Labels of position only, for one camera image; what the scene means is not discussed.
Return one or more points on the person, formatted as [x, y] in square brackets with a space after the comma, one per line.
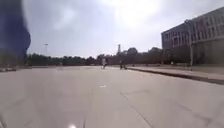
[121, 64]
[104, 62]

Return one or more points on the distant tower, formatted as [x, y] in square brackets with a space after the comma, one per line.
[119, 49]

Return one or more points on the grey paved plaza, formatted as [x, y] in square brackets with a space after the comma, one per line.
[83, 93]

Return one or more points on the row of trees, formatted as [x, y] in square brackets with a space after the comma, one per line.
[66, 60]

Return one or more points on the distant light pole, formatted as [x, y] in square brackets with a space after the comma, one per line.
[46, 50]

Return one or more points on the dark kerb strip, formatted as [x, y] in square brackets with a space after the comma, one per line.
[180, 75]

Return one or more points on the pale lamp pole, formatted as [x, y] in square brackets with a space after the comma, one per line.
[191, 45]

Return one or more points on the raised pale pavement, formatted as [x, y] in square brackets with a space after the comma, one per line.
[203, 76]

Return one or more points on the grey multi-storey building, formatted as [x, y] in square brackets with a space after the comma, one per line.
[203, 36]

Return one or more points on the blue flag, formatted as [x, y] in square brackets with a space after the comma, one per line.
[11, 30]

